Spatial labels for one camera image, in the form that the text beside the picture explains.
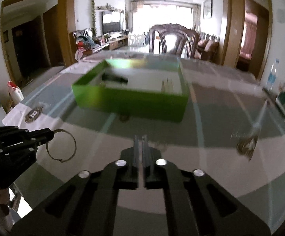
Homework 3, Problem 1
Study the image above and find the dark wooden dining chair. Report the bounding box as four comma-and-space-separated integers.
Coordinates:
149, 23, 200, 58

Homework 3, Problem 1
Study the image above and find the wooden sofa with cushions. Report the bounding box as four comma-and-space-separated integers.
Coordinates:
195, 32, 220, 62

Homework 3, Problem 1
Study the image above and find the chair with clothes pile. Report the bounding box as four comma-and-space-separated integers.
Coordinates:
73, 28, 100, 61

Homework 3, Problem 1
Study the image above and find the plaid tablecloth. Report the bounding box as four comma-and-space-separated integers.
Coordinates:
3, 51, 285, 232

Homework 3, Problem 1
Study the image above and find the green cardboard box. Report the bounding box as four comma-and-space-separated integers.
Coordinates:
72, 57, 189, 123

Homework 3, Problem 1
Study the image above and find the wooden tv cabinet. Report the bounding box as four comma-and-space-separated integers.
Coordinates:
92, 36, 129, 53

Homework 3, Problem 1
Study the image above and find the silver bangle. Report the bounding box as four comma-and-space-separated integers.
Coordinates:
45, 129, 77, 163

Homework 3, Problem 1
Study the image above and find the clear water bottle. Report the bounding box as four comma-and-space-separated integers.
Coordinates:
267, 59, 280, 90

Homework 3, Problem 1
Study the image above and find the flat screen television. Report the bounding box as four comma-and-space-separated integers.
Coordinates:
102, 11, 123, 34

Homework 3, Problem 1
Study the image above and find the black watch strap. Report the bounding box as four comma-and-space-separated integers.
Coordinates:
101, 72, 129, 85

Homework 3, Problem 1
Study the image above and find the framed wall picture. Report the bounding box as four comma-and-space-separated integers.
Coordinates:
203, 0, 213, 19

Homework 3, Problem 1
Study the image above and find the red white shopping bag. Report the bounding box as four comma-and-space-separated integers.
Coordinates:
7, 81, 24, 105

